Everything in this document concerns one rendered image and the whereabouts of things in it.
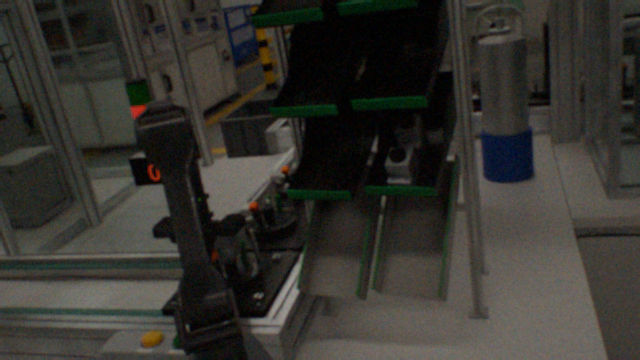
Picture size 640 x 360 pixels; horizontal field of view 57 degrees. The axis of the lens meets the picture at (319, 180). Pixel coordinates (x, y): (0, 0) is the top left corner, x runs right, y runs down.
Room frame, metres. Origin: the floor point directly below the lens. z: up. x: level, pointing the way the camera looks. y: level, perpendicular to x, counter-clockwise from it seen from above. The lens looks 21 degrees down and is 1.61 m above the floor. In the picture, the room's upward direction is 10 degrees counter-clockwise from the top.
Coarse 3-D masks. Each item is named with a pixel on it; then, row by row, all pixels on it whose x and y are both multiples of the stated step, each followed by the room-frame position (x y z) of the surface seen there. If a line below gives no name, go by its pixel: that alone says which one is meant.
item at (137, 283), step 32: (32, 256) 1.52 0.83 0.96; (64, 256) 1.48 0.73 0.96; (96, 256) 1.44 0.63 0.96; (128, 256) 1.40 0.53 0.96; (160, 256) 1.37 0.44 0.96; (32, 288) 1.41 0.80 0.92; (64, 288) 1.37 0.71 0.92; (96, 288) 1.34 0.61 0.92; (128, 288) 1.31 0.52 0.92; (160, 288) 1.28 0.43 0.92
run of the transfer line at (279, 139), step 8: (480, 112) 2.12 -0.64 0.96; (536, 112) 2.04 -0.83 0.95; (544, 112) 2.03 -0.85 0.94; (584, 112) 1.99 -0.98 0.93; (280, 120) 2.54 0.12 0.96; (288, 120) 2.54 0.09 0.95; (480, 120) 2.11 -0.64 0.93; (536, 120) 2.04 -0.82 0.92; (544, 120) 2.03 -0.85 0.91; (584, 120) 1.99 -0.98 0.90; (272, 128) 2.43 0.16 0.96; (280, 128) 2.40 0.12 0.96; (288, 128) 2.38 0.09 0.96; (480, 128) 2.10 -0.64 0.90; (536, 128) 2.04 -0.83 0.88; (544, 128) 2.03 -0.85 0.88; (584, 128) 1.99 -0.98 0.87; (272, 136) 2.38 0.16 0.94; (280, 136) 2.37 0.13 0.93; (288, 136) 2.36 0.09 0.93; (272, 144) 2.38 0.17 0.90; (280, 144) 2.37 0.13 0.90; (288, 144) 2.36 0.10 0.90; (272, 152) 2.38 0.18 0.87; (280, 152) 2.37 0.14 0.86
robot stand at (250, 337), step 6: (246, 336) 0.80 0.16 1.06; (252, 336) 0.80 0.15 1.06; (246, 342) 0.79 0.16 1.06; (252, 342) 0.78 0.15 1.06; (258, 342) 0.78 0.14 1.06; (246, 348) 0.77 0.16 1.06; (252, 348) 0.77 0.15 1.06; (258, 348) 0.76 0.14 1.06; (264, 348) 0.76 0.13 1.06; (252, 354) 0.75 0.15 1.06; (258, 354) 0.75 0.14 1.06; (264, 354) 0.75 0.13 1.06
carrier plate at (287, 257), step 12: (264, 252) 1.26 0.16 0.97; (276, 252) 1.25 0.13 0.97; (288, 252) 1.24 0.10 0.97; (264, 264) 1.20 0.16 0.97; (276, 264) 1.19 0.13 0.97; (288, 264) 1.18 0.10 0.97; (264, 276) 1.15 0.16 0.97; (276, 276) 1.14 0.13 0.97; (288, 276) 1.15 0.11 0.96; (252, 288) 1.11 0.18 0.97; (264, 288) 1.10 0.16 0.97; (276, 288) 1.09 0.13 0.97; (168, 300) 1.12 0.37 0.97; (240, 300) 1.07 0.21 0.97; (252, 300) 1.06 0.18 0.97; (264, 300) 1.05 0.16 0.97; (168, 312) 1.09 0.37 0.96; (240, 312) 1.03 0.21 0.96; (252, 312) 1.02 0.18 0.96; (264, 312) 1.01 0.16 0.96
